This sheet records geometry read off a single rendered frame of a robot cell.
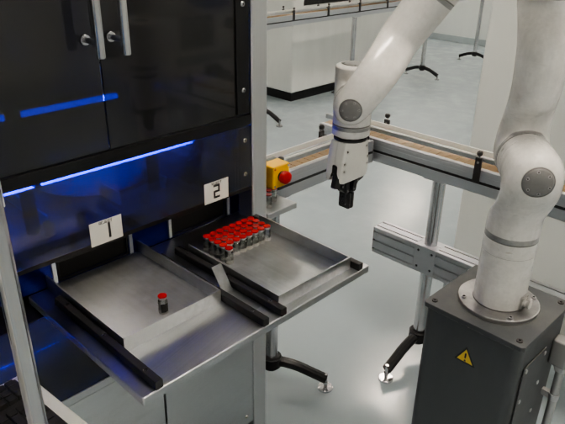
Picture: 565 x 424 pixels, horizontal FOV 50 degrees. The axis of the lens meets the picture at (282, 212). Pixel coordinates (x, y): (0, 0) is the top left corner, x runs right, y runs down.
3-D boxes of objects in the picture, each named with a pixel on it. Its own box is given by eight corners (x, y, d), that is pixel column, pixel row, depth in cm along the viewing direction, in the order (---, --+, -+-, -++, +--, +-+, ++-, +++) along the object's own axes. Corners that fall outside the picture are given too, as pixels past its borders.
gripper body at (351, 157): (351, 123, 140) (348, 168, 145) (323, 133, 134) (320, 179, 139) (377, 130, 136) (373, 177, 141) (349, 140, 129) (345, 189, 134)
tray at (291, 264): (188, 255, 161) (188, 244, 160) (260, 225, 178) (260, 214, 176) (278, 309, 140) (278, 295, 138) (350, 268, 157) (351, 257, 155)
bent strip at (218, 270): (212, 288, 147) (211, 267, 145) (221, 283, 149) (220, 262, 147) (251, 311, 139) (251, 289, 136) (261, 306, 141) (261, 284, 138)
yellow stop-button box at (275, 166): (256, 183, 186) (256, 161, 183) (272, 177, 191) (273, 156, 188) (273, 190, 181) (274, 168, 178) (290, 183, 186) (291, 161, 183)
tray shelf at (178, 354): (29, 303, 144) (27, 296, 143) (245, 214, 189) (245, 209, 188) (144, 406, 114) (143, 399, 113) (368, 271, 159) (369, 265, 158)
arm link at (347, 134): (349, 114, 140) (348, 127, 141) (324, 122, 134) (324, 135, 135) (379, 123, 134) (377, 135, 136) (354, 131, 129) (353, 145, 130)
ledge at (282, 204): (237, 206, 194) (237, 200, 193) (266, 194, 203) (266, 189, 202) (268, 219, 185) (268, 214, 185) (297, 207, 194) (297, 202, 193)
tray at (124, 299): (47, 288, 146) (44, 275, 145) (139, 251, 163) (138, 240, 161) (124, 352, 125) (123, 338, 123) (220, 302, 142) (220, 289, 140)
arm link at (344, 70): (369, 130, 129) (371, 118, 137) (375, 68, 123) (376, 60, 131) (330, 128, 130) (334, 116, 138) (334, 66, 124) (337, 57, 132)
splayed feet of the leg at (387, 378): (373, 378, 249) (376, 351, 243) (437, 326, 281) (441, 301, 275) (389, 387, 244) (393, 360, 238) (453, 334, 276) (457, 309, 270)
